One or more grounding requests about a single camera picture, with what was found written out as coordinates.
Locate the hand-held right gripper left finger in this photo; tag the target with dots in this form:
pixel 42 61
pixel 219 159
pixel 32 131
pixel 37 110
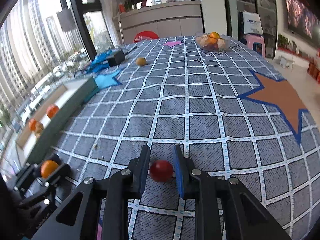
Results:
pixel 145 170

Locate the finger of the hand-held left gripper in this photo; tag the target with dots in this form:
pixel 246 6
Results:
pixel 28 176
pixel 63 171

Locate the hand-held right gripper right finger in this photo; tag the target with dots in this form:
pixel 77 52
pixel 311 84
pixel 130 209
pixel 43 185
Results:
pixel 178 172

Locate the small orange mandarin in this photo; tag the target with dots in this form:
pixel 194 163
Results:
pixel 53 111
pixel 32 124
pixel 49 169

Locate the red cherry tomato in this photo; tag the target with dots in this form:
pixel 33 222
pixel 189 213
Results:
pixel 161 171

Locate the white cardboard box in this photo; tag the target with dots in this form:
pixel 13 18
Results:
pixel 70 102

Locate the yellow-brown round fruit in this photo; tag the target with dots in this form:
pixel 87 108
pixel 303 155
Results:
pixel 39 129

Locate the yellow round fruit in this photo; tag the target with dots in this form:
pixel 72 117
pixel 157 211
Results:
pixel 140 61

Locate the black power adapter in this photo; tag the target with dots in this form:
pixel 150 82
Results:
pixel 116 57

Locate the crumpled plastic bag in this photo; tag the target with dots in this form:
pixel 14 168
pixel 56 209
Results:
pixel 141 38

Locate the red plastic stool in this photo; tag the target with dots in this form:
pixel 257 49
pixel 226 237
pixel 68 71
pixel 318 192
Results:
pixel 147 34

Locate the glass bowl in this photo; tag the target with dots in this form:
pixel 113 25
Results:
pixel 225 43

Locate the large orange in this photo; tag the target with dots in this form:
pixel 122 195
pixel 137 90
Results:
pixel 214 35

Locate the white counter cabinet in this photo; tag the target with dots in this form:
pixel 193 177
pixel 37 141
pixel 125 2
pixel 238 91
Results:
pixel 162 20

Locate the grey hanging cloth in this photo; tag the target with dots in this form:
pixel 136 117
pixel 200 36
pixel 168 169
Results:
pixel 65 18

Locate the pink plastic stool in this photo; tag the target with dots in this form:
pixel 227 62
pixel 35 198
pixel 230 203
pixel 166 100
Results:
pixel 255 40

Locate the white step stool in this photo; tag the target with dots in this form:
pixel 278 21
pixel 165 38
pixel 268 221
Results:
pixel 286 62

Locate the white shopping bag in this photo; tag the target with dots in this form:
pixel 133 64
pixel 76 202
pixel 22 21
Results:
pixel 251 23

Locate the green potted plant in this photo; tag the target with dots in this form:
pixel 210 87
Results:
pixel 282 41

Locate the low television console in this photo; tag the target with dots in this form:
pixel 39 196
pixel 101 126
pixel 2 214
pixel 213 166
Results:
pixel 300 53

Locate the stack of red gift boxes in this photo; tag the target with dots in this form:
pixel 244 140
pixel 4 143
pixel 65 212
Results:
pixel 314 68

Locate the glass door cabinet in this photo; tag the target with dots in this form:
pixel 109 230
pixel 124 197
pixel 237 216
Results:
pixel 262 0

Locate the wall television screen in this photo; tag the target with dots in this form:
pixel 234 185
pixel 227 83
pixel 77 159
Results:
pixel 300 17

